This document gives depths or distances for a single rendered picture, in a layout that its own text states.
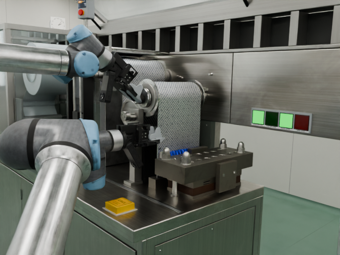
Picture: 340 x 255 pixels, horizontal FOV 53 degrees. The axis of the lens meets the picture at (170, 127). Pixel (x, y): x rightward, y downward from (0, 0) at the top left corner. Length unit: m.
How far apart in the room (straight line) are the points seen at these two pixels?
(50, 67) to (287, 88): 0.82
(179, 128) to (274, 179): 2.90
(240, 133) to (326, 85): 3.17
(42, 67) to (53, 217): 0.50
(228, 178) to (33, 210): 0.86
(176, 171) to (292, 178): 2.97
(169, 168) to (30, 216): 0.70
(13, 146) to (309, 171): 3.48
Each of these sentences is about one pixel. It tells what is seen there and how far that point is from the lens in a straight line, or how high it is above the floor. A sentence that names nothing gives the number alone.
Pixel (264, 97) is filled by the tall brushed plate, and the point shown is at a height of 1.26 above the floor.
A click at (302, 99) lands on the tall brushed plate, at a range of 1.31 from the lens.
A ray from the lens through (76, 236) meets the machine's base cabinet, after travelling 1.43.
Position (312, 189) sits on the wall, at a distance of 4.01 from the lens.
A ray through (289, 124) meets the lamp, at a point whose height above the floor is 1.17.
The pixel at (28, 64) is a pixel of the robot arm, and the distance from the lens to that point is 1.00.
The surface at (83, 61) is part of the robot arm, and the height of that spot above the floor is 1.37.
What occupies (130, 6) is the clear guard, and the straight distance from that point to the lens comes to 1.99.
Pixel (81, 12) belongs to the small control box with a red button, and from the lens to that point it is 1.83.
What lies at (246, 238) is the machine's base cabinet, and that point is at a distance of 1.48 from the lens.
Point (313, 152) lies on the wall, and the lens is 3.92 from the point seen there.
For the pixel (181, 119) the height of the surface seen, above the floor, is 1.16.
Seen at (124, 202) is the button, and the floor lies 0.92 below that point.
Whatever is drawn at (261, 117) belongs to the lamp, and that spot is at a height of 1.19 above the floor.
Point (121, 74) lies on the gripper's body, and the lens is 1.26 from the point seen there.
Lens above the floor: 1.34
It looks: 9 degrees down
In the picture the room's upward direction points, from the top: 1 degrees clockwise
